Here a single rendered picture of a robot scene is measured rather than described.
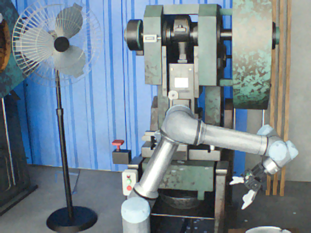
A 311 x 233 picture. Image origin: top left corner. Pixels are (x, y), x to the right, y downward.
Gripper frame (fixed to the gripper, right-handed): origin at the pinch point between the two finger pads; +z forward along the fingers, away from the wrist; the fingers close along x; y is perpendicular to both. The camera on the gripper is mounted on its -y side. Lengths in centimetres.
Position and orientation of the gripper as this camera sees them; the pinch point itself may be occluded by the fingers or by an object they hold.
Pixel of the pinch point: (236, 196)
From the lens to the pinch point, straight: 180.9
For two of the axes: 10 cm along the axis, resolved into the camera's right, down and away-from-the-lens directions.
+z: -6.9, 6.4, 3.3
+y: -6.7, -4.1, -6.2
